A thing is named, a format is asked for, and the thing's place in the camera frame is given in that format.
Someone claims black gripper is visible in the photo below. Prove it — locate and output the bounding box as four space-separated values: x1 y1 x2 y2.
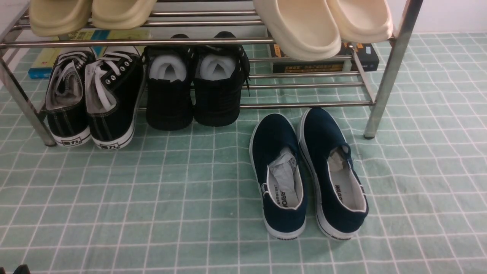
13 264 31 274

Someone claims black canvas sneaker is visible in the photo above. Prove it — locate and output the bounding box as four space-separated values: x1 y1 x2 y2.
45 47 97 147
84 46 146 150

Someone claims black mesh shoe, left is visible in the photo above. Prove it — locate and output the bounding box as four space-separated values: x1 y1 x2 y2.
144 45 197 131

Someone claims black mesh shoe, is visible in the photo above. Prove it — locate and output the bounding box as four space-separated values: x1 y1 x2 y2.
144 45 197 131
193 45 250 127

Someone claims black mesh shoe, right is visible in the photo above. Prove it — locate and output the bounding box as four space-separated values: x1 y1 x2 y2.
193 45 250 127

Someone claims navy slip-on shoe, left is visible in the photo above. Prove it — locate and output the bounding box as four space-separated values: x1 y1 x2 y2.
249 114 308 241

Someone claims navy slip-on shoe, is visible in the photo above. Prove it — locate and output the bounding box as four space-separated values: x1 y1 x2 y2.
297 108 369 241
249 114 308 241

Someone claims navy slip-on shoe, right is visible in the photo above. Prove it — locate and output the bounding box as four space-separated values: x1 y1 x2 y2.
297 108 369 241

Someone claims stainless steel shoe rack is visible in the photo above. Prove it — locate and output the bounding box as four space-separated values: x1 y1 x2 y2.
1 0 423 147

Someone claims green checked floor cloth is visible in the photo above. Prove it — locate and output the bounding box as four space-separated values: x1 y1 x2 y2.
0 33 487 274

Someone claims yellow and blue book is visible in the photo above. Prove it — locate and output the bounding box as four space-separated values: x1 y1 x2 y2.
28 29 152 79

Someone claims tan slipper, far left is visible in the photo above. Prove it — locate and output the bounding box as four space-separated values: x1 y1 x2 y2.
29 0 92 37

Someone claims tan slipper, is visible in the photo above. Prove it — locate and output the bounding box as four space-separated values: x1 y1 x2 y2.
29 0 92 37
92 0 157 30

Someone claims cream slipper, centre right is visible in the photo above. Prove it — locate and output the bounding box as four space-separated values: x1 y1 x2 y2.
253 0 342 61

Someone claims cream slipper, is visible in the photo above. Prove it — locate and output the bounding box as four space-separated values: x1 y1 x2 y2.
326 0 394 43
253 0 342 61

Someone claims black book with orange text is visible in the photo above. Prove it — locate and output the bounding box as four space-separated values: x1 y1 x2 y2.
268 43 380 73

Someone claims cream slipper, far right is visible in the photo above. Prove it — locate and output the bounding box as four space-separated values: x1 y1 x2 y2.
326 0 394 43

